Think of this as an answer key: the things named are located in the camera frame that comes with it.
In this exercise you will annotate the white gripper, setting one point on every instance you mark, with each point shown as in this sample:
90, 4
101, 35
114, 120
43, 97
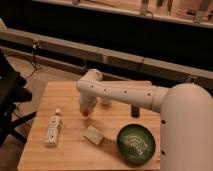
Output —
87, 102

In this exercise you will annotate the red orange pepper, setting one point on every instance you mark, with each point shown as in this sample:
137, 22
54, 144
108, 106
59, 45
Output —
85, 112

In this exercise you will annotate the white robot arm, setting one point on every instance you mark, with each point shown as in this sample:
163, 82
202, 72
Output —
186, 110

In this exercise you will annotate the white sponge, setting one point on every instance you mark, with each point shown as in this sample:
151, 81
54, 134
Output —
93, 135

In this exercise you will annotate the small white cup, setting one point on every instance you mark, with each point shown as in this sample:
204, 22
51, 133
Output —
106, 101

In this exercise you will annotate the wooden table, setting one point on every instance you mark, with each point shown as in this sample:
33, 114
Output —
74, 152

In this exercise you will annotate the small dark cylinder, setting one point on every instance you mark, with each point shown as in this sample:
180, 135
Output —
135, 112

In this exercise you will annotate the green patterned bowl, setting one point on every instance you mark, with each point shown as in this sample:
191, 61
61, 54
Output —
136, 144

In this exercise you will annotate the black chair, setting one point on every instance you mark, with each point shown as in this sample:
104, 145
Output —
12, 90

